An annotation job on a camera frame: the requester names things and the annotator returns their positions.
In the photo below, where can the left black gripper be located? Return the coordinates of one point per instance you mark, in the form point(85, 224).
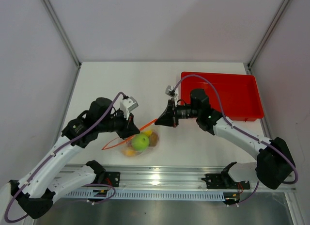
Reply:
point(131, 129)

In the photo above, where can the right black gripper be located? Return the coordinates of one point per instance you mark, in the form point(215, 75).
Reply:
point(168, 118)

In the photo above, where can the green apple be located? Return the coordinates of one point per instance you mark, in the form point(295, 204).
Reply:
point(140, 142)

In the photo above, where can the clear orange-zip bag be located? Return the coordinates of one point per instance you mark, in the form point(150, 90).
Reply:
point(122, 144)

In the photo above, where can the yellow pear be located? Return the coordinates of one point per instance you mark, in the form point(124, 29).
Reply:
point(148, 132)

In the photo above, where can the yellow orange with leaf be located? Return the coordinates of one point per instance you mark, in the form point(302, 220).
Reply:
point(129, 152)

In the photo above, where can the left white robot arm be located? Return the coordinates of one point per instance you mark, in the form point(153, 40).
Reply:
point(39, 190)

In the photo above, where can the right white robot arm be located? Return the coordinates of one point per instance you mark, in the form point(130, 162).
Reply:
point(273, 160)

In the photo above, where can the red plastic tray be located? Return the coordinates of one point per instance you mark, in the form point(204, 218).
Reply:
point(238, 94)

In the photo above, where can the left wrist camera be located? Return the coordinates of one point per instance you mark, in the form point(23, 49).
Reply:
point(127, 105)

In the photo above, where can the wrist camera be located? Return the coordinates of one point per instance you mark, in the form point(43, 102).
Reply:
point(127, 105)
point(173, 92)

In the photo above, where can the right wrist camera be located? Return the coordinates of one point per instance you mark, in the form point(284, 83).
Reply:
point(173, 92)

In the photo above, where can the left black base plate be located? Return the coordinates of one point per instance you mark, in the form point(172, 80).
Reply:
point(112, 178)

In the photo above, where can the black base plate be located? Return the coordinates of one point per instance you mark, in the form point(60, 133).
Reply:
point(112, 178)
point(219, 181)

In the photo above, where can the aluminium mounting rail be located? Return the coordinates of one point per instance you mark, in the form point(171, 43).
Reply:
point(162, 178)

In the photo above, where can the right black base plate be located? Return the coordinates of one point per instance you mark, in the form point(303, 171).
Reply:
point(219, 181)

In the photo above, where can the white slotted cable duct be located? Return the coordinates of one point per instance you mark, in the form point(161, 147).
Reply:
point(149, 195)

